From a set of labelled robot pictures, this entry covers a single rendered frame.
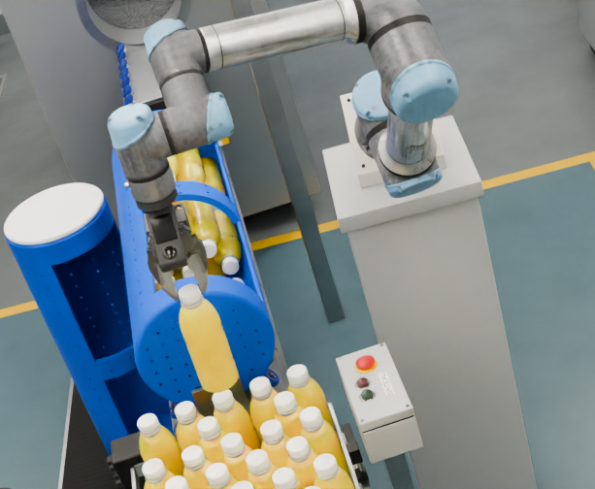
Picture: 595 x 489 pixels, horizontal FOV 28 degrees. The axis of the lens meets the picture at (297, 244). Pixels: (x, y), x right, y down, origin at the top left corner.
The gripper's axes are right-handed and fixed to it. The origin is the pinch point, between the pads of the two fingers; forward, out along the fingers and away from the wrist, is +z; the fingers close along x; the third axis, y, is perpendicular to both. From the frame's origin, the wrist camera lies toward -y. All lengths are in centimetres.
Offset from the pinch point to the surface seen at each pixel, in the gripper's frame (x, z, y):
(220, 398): 1.1, 26.1, 1.6
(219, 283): -4.5, 15.9, 23.2
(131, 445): 21.6, 37.7, 9.7
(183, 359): 7.0, 28.6, 19.6
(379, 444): -24.2, 32.3, -16.2
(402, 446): -28.1, 34.4, -16.3
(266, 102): -30, 50, 160
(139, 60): 6, 49, 217
